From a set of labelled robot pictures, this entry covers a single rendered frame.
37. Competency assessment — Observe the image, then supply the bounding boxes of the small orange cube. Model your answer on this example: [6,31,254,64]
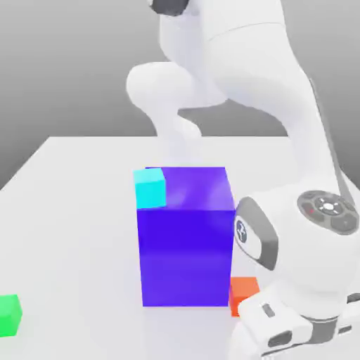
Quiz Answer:
[229,276,260,318]

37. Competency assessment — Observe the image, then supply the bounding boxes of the large blue box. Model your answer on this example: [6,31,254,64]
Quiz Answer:
[136,166,236,308]

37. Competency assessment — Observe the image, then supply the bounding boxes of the small cyan cube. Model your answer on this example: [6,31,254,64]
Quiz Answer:
[132,167,167,210]

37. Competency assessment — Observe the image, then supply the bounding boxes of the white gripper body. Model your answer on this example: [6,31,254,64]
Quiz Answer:
[260,343,360,360]

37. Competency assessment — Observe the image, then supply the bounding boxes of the small green cube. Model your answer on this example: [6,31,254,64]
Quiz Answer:
[0,294,23,338]

